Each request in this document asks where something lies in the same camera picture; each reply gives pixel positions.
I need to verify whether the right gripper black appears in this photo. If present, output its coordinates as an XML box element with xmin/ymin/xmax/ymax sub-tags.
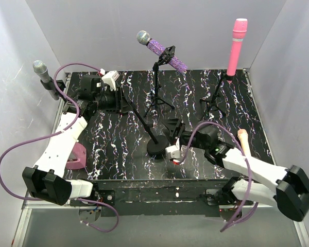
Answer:
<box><xmin>161</xmin><ymin>118</ymin><xmax>208</xmax><ymax>150</ymax></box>

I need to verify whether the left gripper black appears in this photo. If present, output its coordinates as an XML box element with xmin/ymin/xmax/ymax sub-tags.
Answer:
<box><xmin>94</xmin><ymin>87</ymin><xmax>133</xmax><ymax>114</ymax></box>

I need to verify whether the black round-base desk stand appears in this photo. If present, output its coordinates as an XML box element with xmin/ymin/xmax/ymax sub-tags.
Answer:
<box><xmin>128</xmin><ymin>100</ymin><xmax>169</xmax><ymax>156</ymax></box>

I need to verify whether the black tripod stand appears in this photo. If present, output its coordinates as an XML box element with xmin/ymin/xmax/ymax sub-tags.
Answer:
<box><xmin>144</xmin><ymin>46</ymin><xmax>176</xmax><ymax>117</ymax></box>
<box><xmin>199</xmin><ymin>70</ymin><xmax>231</xmax><ymax>120</ymax></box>

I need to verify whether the beige peach microphone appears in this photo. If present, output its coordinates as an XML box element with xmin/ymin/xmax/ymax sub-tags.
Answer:
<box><xmin>237</xmin><ymin>129</ymin><xmax>251</xmax><ymax>156</ymax></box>

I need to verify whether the purple glitter microphone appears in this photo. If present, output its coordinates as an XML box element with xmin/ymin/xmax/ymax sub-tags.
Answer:
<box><xmin>136</xmin><ymin>30</ymin><xmax>187</xmax><ymax>73</ymax></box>

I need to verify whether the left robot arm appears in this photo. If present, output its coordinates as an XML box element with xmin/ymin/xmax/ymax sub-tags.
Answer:
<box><xmin>22</xmin><ymin>70</ymin><xmax>129</xmax><ymax>206</ymax></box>

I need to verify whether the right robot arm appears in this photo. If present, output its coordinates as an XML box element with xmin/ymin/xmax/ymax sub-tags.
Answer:
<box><xmin>162</xmin><ymin>118</ymin><xmax>309</xmax><ymax>222</ymax></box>

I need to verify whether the silver grey microphone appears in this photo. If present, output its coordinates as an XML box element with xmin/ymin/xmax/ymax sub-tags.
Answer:
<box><xmin>32</xmin><ymin>60</ymin><xmax>59</xmax><ymax>100</ymax></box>

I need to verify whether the pink tall microphone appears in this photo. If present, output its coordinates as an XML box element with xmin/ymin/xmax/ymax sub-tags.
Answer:
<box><xmin>227</xmin><ymin>18</ymin><xmax>248</xmax><ymax>83</ymax></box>

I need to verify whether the pink plastic block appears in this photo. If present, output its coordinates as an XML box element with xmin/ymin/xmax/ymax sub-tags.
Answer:
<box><xmin>65</xmin><ymin>143</ymin><xmax>87</xmax><ymax>170</ymax></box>

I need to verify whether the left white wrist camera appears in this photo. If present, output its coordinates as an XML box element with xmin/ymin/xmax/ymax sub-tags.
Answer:
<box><xmin>99</xmin><ymin>68</ymin><xmax>119</xmax><ymax>91</ymax></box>

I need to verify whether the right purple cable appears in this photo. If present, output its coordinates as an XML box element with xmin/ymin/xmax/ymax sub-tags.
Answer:
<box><xmin>179</xmin><ymin>121</ymin><xmax>260</xmax><ymax>232</ymax></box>

